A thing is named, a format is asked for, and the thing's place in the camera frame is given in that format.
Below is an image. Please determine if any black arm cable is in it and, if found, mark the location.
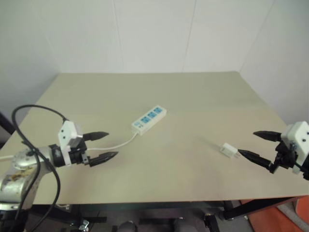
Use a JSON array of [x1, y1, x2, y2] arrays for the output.
[[293, 162, 309, 181], [12, 104, 70, 232]]

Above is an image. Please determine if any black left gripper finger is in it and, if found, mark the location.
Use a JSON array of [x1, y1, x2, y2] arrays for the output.
[[83, 131, 110, 142], [89, 151, 119, 168]]

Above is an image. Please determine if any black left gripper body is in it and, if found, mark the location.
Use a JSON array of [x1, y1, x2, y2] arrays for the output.
[[69, 139, 91, 168]]

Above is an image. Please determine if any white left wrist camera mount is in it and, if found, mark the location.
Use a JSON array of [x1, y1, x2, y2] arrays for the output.
[[57, 120, 84, 167]]

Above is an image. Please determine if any white plug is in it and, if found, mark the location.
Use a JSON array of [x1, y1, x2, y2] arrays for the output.
[[220, 143, 241, 160]]

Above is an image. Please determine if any orange box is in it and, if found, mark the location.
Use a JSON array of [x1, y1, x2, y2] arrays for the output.
[[248, 195, 309, 232]]

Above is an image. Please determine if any black metal table frame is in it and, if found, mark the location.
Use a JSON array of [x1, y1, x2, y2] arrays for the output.
[[24, 197, 301, 232]]

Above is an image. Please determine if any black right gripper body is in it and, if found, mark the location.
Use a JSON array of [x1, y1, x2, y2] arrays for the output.
[[268, 141, 297, 174]]

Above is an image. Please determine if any white blue power strip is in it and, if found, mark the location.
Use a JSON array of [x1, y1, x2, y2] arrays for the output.
[[131, 104, 168, 135]]

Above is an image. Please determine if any dark rounded shape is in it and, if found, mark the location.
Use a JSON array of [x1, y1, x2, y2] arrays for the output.
[[118, 220, 137, 232]]

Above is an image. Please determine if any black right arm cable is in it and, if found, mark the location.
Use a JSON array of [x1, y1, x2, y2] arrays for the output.
[[293, 162, 309, 181]]

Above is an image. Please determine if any black slanted bar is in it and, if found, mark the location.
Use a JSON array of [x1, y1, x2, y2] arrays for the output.
[[0, 111, 15, 151]]

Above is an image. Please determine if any white power cord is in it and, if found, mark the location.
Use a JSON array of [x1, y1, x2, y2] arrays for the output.
[[0, 130, 140, 161]]

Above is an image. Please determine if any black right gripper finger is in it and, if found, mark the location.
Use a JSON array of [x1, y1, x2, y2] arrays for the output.
[[237, 149, 271, 170], [253, 130, 282, 143]]

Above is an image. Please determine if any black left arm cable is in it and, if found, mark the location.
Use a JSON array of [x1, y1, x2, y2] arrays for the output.
[[12, 104, 70, 232]]

